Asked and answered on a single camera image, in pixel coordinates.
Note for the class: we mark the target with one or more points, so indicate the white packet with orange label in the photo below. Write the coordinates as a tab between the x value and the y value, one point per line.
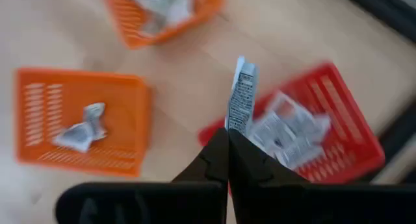
286	108

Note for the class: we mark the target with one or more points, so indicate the white packet with black text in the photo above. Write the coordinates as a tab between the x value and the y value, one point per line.
305	146
242	97
152	13
182	6
81	133
269	136

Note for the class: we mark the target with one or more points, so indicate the red plastic basket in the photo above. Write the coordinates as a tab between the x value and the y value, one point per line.
341	97

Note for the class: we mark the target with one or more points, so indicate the orange plastic basket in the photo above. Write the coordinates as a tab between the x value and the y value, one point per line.
123	104
130	32

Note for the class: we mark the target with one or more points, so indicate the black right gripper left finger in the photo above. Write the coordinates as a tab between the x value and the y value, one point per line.
178	201

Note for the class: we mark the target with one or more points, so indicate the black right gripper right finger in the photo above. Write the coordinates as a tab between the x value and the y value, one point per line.
292	204

